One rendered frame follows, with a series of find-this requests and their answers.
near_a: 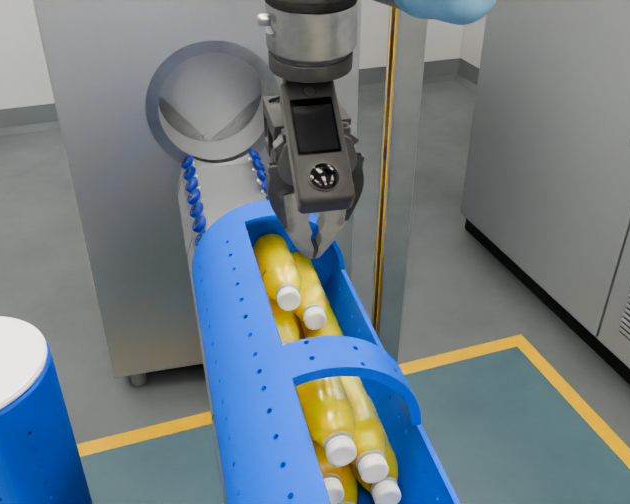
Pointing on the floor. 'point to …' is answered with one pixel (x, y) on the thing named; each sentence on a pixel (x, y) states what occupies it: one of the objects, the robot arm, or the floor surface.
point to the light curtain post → (397, 172)
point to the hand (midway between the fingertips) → (315, 252)
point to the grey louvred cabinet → (569, 166)
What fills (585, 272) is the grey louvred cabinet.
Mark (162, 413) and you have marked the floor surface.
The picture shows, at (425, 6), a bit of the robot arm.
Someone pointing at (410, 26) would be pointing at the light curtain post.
